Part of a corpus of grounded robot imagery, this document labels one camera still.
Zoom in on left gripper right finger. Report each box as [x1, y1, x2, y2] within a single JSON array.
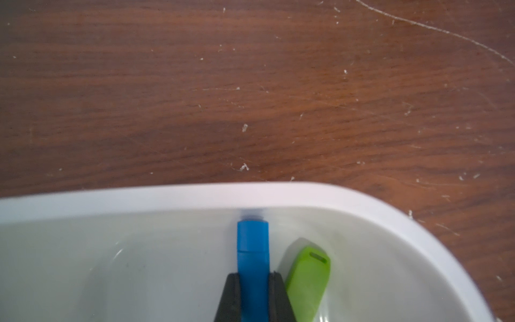
[[268, 272, 296, 322]]

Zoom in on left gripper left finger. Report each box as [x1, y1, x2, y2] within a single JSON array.
[[214, 273, 241, 322]]

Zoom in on green usb flash drive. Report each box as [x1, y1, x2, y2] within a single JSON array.
[[286, 246, 331, 321]]

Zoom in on blue usb flash drive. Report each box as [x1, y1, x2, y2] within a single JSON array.
[[237, 219, 270, 321]]

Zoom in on white storage box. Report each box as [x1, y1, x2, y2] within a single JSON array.
[[1, 182, 494, 321]]

